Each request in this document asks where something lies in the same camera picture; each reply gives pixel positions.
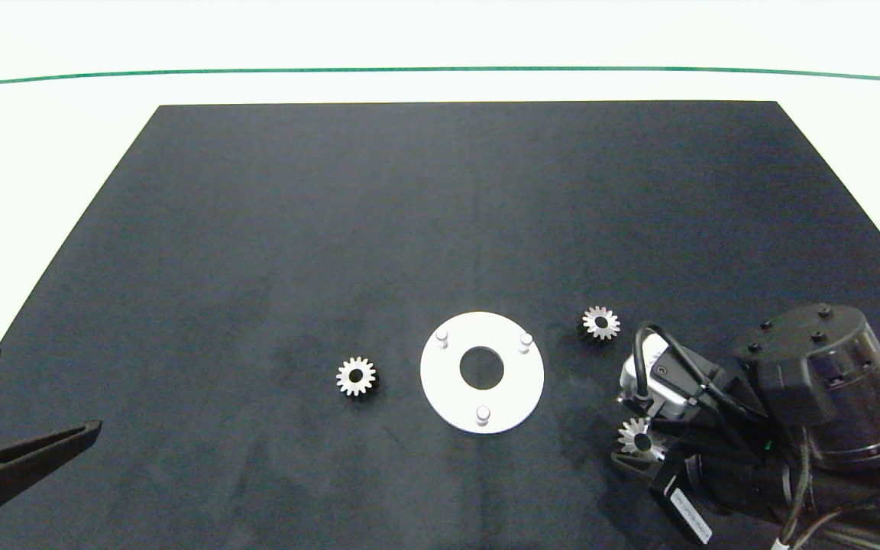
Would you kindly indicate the dark mat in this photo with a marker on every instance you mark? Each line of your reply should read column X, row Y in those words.
column 333, row 229

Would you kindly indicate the silver boxy wrist camera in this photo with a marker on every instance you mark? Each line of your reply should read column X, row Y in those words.
column 665, row 393

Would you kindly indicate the small steel gear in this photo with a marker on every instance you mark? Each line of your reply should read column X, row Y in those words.
column 630, row 433
column 345, row 380
column 591, row 321

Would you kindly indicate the thin green tape line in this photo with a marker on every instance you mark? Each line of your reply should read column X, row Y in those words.
column 440, row 69

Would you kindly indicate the round white pin plate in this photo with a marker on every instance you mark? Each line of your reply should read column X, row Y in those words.
column 448, row 389

